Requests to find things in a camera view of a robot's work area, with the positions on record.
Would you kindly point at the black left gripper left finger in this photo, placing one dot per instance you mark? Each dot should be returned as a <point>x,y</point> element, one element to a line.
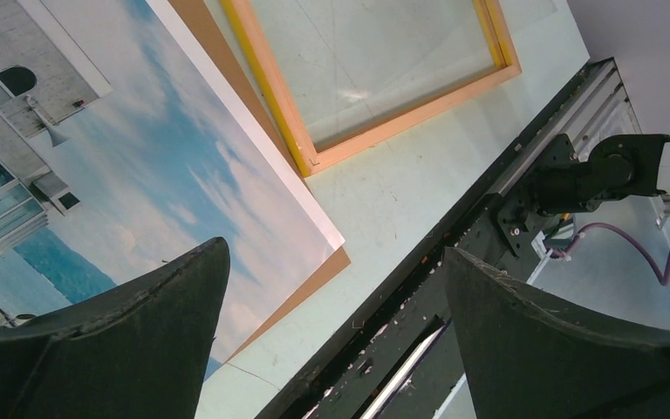
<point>139,350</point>

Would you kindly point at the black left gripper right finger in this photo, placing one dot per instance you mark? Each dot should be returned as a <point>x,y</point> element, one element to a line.
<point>530,354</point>

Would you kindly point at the building and sky photo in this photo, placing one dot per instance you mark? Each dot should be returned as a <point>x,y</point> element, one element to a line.
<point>122,147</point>

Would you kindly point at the yellow wooden picture frame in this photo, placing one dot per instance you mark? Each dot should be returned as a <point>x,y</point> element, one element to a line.
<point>278,97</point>

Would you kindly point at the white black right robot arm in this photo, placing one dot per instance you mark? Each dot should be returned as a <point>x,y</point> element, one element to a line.
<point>559,183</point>

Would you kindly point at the brown cardboard backing board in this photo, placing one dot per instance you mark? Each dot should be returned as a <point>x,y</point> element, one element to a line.
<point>219,58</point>

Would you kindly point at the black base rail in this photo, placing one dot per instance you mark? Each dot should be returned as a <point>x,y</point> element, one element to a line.
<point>400,343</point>

